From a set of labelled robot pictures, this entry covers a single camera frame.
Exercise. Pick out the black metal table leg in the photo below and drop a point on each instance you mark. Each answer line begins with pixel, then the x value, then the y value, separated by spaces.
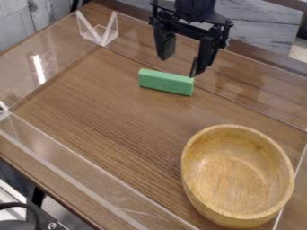
pixel 37 196

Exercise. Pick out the green rectangular block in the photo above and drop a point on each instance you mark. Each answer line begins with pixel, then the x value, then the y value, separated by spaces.
pixel 166 82

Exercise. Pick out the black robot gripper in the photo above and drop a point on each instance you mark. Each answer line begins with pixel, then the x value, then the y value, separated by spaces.
pixel 194 19

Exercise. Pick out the brown wooden bowl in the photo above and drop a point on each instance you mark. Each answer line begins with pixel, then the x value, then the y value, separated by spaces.
pixel 237 174

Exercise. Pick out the clear acrylic corner bracket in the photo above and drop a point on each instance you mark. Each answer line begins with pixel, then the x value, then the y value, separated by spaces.
pixel 102 35

